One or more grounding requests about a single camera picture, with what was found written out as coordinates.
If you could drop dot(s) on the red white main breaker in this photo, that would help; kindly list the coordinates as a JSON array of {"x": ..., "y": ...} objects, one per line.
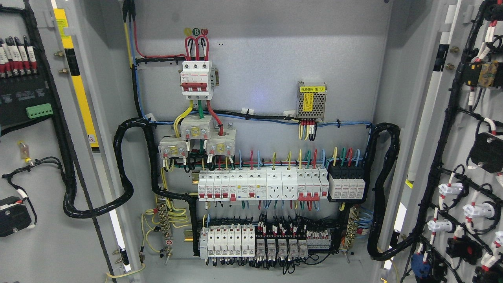
[{"x": 198, "y": 80}]

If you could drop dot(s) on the lower row relays and breakers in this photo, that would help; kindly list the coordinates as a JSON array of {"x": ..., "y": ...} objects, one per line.
[{"x": 266, "y": 242}]

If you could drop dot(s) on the metal mesh power supply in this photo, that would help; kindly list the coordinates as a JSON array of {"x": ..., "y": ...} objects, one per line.
[{"x": 311, "y": 98}]

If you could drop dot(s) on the grey cabinet door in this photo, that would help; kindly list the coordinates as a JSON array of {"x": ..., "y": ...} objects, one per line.
[
  {"x": 58, "y": 249},
  {"x": 440, "y": 210}
]

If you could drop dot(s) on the upper row circuit breakers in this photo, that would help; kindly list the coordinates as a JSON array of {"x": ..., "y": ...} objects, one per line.
[{"x": 279, "y": 183}]

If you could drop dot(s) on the black surge protector block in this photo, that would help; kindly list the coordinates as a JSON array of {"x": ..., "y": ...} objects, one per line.
[{"x": 346, "y": 184}]

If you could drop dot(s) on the grey current transformers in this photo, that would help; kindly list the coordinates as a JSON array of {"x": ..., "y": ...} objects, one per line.
[{"x": 193, "y": 128}]

